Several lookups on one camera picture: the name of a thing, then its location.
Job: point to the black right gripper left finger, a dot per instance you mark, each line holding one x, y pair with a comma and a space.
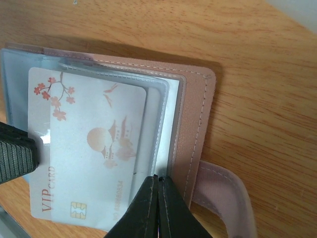
141, 218

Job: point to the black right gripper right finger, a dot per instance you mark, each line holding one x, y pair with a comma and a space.
175, 218

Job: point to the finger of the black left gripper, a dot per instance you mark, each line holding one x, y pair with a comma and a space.
13, 135
18, 157

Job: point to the aluminium front rail frame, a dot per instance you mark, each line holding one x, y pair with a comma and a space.
9, 227

